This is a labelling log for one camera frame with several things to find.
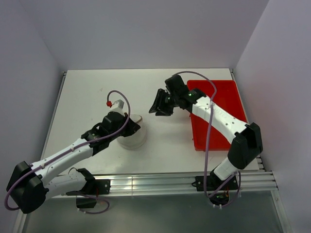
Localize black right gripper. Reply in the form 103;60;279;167
148;88;178;117

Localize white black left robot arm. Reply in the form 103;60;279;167
4;112;142;214

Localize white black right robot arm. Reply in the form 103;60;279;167
149;72;263;191

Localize red plastic tray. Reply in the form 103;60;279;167
187;80;247;151

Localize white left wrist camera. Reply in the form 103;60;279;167
106;100;125;116

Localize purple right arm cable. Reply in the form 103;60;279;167
174;70;242;209

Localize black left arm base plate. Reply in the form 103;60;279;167
76;179;110;209

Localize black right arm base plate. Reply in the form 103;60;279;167
191;175;238;192

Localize aluminium mounting rail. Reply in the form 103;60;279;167
52;171;279;199

